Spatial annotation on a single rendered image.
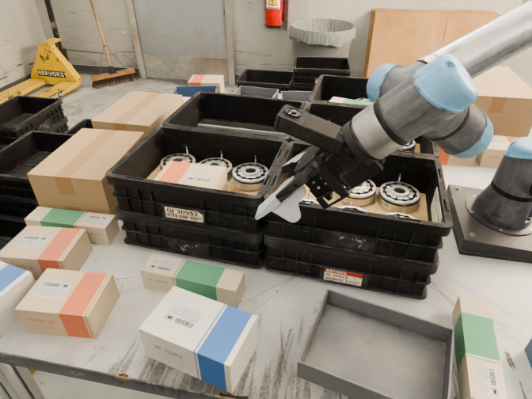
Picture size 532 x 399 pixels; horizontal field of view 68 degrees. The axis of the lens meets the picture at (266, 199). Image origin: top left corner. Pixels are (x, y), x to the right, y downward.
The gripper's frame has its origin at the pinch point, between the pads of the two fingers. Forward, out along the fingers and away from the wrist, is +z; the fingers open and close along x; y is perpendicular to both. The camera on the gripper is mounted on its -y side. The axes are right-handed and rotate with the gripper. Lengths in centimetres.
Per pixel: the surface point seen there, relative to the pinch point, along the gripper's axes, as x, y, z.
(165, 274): -1.4, 2.1, 37.3
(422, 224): 14.4, 28.3, -11.8
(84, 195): 14, -25, 58
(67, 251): -3, -17, 54
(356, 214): 13.4, 19.0, -2.6
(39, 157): 68, -61, 138
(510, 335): 12, 61, -12
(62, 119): 108, -76, 154
